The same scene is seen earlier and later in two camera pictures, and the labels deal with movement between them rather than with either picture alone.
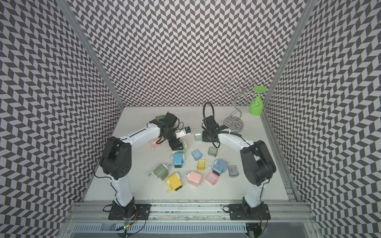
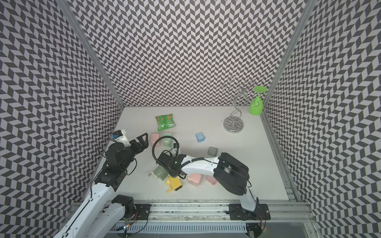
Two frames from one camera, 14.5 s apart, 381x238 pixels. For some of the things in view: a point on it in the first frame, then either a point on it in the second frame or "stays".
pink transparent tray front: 212,178 stays
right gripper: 204,136 to 168,170
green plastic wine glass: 256,104 stays
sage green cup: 160,172 stays
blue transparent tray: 197,154 to 200,137
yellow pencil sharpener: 173,182 stays
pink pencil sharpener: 194,178 stays
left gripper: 177,147 to 144,145
